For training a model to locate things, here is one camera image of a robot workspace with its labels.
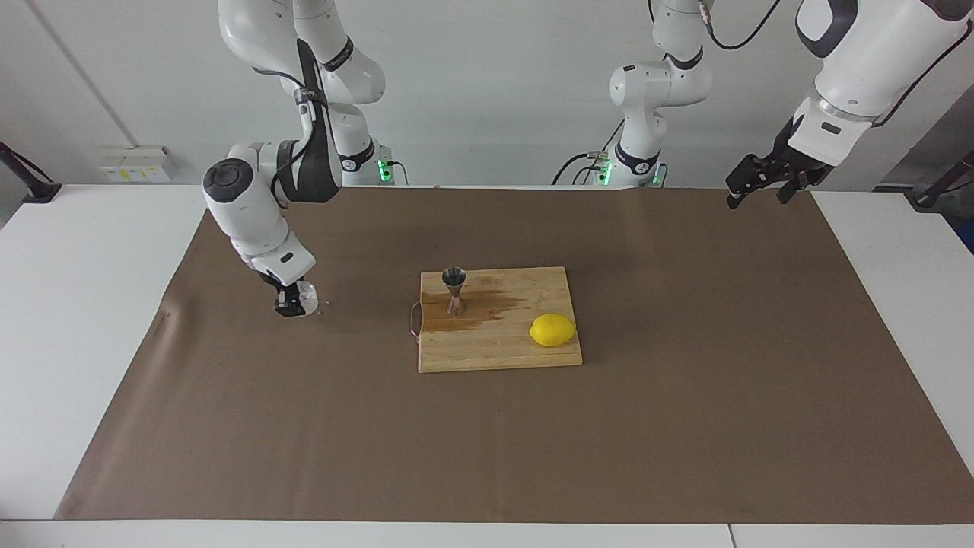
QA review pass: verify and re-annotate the steel double jigger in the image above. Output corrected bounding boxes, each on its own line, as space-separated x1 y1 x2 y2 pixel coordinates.
442 266 468 316

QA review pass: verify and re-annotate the black clamp stand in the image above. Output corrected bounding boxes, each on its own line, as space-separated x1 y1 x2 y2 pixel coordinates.
906 148 974 212
0 141 62 204

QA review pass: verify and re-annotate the yellow lemon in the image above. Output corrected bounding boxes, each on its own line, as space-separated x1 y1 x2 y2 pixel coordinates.
530 313 577 348

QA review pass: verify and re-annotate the black base cable bundle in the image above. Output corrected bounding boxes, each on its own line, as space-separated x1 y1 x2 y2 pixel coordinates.
553 120 626 186

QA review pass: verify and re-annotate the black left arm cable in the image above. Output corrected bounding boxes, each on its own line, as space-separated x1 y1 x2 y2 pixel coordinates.
700 0 974 126

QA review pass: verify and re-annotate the brown paper table mat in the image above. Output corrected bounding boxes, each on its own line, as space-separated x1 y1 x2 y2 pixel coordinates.
53 185 974 526

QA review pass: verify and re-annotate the dark grey background panel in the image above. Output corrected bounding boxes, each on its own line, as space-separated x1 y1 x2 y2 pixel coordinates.
874 84 974 191

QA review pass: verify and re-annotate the white wall socket panel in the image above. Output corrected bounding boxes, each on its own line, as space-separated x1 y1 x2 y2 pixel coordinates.
99 147 172 183

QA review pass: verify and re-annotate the wooden cutting board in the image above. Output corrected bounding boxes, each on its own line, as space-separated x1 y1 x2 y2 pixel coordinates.
409 266 584 374

